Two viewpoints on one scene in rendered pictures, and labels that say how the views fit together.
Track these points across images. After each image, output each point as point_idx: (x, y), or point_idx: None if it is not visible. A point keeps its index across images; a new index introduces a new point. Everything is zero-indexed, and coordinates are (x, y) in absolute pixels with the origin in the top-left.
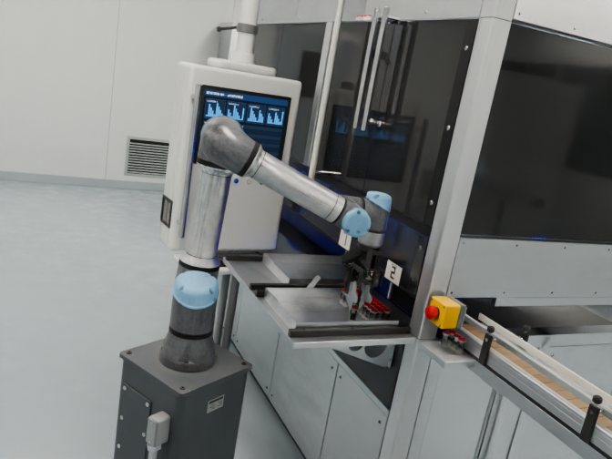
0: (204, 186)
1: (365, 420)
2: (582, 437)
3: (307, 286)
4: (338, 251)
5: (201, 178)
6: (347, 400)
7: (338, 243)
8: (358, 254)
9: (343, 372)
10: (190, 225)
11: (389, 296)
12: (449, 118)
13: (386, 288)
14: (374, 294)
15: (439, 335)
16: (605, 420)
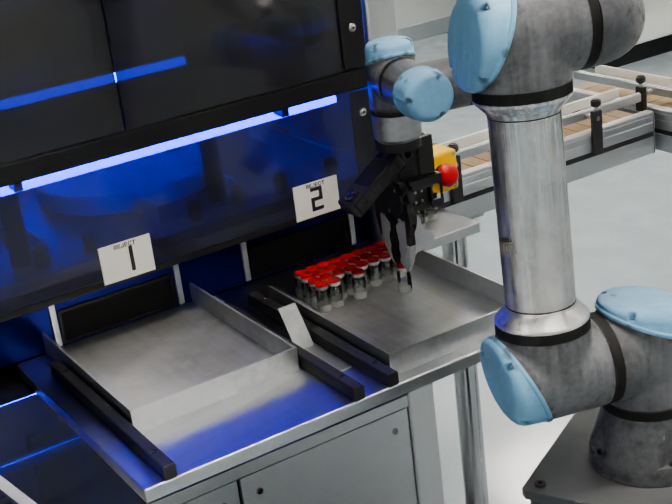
0: (563, 140)
1: (362, 468)
2: (598, 151)
3: (292, 340)
4: (12, 342)
5: (557, 131)
6: (299, 499)
7: (101, 286)
8: (401, 166)
9: (263, 473)
10: (551, 251)
11: (250, 274)
12: None
13: (231, 270)
14: (232, 296)
15: None
16: (575, 128)
